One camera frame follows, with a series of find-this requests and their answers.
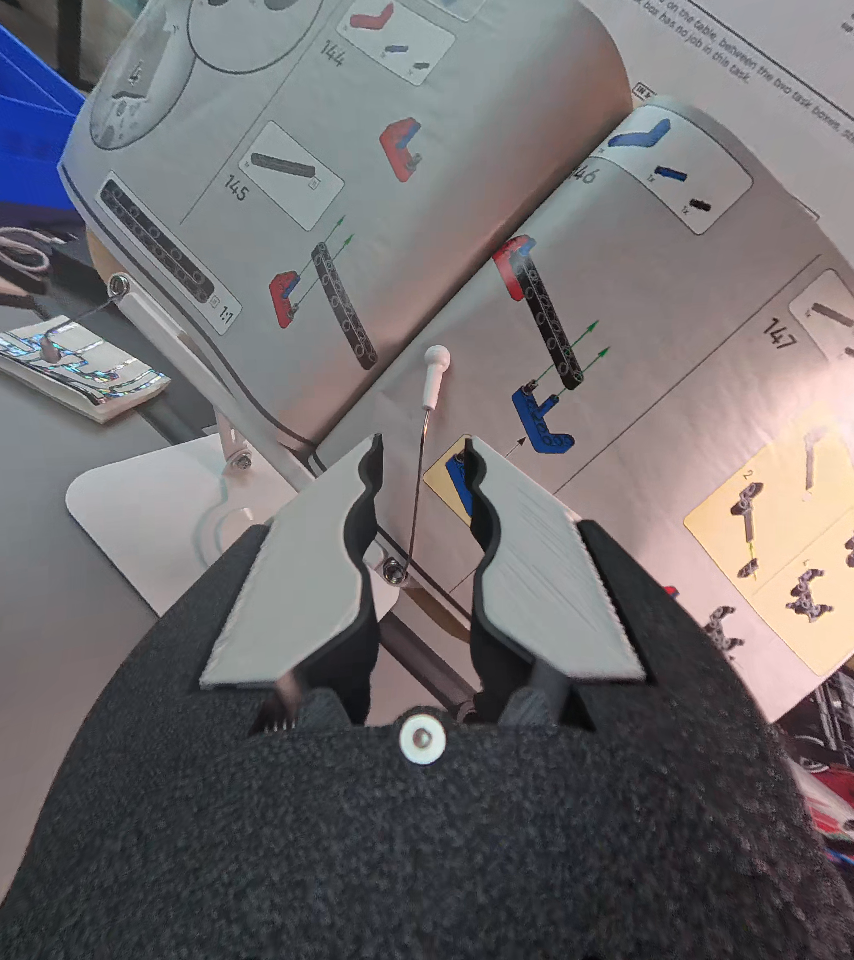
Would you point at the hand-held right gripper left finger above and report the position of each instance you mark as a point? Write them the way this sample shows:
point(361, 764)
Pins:
point(299, 585)

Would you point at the white book stand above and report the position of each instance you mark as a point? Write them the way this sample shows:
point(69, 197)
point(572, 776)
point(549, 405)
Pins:
point(149, 510)

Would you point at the toy instruction book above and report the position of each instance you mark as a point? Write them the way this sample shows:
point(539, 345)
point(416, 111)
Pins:
point(434, 150)

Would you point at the holographic sticker sheet stack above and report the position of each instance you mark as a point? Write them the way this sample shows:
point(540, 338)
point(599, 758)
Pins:
point(74, 367)

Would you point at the white printed instruction board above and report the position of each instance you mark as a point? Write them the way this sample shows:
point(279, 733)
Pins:
point(772, 75)

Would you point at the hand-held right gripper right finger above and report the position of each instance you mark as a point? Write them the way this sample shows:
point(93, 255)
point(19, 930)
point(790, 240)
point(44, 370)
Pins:
point(554, 592)

